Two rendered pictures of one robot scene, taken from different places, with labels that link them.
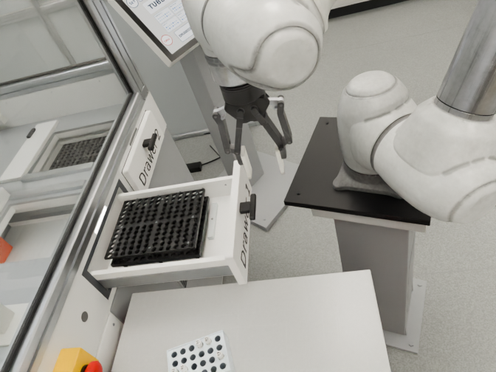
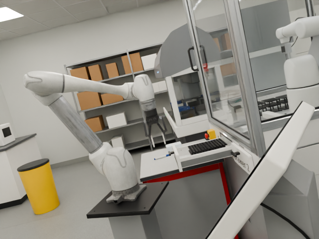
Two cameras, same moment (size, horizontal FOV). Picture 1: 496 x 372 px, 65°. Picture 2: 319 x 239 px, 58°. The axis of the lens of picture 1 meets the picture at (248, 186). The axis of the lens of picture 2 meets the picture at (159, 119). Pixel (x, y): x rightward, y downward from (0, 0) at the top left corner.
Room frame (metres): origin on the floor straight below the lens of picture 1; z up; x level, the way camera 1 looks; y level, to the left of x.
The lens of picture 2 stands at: (2.27, -0.54, 1.39)
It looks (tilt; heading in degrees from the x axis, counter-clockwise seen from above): 9 degrees down; 162
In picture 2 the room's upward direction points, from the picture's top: 14 degrees counter-clockwise
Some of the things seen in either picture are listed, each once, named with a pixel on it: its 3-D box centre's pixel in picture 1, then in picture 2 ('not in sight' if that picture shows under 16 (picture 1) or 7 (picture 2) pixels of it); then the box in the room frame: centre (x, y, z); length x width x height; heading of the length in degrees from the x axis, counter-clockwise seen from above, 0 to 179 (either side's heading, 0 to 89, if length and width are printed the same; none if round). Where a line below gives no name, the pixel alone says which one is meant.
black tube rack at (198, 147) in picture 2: (162, 229); (207, 150); (0.67, 0.23, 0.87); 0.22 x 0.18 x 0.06; 73
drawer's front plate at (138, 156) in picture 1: (145, 151); (242, 158); (1.01, 0.26, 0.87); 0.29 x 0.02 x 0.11; 163
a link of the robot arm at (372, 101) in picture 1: (374, 120); (119, 166); (0.68, -0.33, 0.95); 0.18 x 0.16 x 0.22; 8
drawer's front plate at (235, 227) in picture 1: (240, 218); (176, 156); (0.61, 0.04, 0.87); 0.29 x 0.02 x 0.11; 163
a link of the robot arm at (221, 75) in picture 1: (235, 61); (148, 104); (0.61, -0.05, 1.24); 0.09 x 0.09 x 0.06
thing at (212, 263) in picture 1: (159, 231); (209, 150); (0.67, 0.24, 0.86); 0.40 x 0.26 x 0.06; 73
